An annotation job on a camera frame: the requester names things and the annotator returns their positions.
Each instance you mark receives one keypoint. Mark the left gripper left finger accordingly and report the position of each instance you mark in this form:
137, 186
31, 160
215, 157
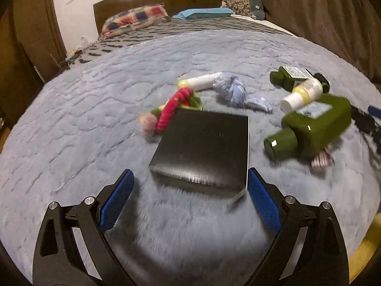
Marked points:
57, 259

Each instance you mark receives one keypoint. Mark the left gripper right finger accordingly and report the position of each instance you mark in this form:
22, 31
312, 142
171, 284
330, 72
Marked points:
323, 258

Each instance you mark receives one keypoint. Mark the large green bottle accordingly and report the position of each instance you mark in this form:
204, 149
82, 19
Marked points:
310, 129

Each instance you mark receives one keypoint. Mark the black pen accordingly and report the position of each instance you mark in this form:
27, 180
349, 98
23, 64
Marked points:
366, 123

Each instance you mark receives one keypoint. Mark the black box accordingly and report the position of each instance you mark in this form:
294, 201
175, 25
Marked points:
204, 151

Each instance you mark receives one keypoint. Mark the pink green knit toy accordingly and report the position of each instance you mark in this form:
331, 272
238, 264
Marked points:
157, 120

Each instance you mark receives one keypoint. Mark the white yellow tube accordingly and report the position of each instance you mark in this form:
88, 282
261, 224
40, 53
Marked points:
309, 90

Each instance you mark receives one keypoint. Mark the small green bottle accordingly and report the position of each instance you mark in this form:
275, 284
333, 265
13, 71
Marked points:
287, 77

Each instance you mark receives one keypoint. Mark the blue white cloth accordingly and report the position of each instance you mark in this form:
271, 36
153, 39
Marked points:
233, 91

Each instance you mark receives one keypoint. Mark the white cream tube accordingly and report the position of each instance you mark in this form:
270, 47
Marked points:
198, 83

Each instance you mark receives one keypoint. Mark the yellow fluffy rug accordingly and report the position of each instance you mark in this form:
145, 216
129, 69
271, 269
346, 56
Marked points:
367, 254

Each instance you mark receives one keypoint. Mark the black round cap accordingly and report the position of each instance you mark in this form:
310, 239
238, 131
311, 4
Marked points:
324, 82

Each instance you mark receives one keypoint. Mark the wooden nightstand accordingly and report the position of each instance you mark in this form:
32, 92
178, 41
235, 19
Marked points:
71, 57

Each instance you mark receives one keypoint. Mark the wooden wardrobe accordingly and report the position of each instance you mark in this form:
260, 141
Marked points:
31, 50

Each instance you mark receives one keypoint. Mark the zebra striped bed sheet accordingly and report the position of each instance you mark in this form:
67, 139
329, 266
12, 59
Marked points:
172, 28

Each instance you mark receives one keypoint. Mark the brown curtain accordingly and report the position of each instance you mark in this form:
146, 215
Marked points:
348, 28

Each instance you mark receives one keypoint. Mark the plaid pillow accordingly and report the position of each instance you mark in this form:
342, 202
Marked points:
133, 19

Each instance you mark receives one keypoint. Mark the blue pillow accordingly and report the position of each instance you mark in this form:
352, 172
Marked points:
203, 13

